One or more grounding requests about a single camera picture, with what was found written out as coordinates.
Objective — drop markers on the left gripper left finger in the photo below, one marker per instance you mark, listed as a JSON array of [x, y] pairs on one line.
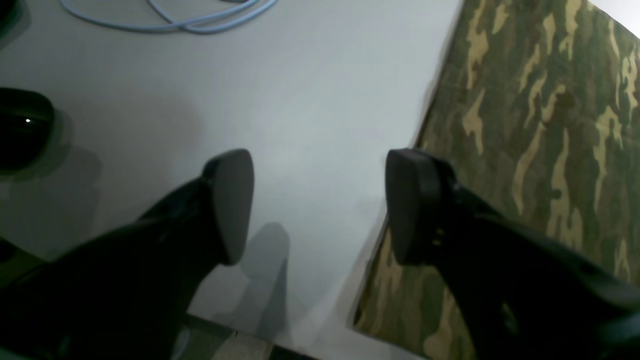
[[124, 295]]

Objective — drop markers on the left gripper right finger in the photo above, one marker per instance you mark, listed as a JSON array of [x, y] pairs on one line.
[[523, 296]]

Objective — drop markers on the camouflage t-shirt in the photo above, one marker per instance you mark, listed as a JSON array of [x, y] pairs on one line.
[[537, 110]]

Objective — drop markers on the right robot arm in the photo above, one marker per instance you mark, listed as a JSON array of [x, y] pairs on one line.
[[27, 120]]

